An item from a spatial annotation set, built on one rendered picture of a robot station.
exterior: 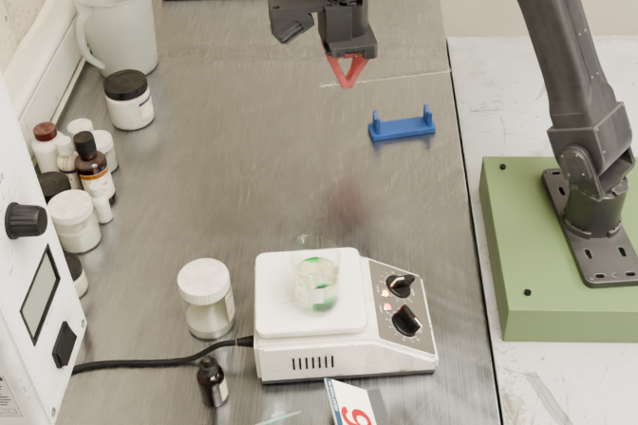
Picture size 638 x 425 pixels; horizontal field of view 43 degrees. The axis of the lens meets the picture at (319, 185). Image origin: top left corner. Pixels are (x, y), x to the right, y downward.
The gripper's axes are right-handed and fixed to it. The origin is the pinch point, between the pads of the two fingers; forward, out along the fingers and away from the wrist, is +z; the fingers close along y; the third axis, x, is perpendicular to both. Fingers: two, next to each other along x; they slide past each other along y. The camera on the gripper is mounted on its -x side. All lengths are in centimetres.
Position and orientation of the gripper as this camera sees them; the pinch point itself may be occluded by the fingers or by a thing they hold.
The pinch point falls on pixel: (347, 82)
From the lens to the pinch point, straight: 119.5
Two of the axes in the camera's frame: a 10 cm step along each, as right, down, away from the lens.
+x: 9.8, -1.4, 1.2
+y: 1.8, 6.6, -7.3
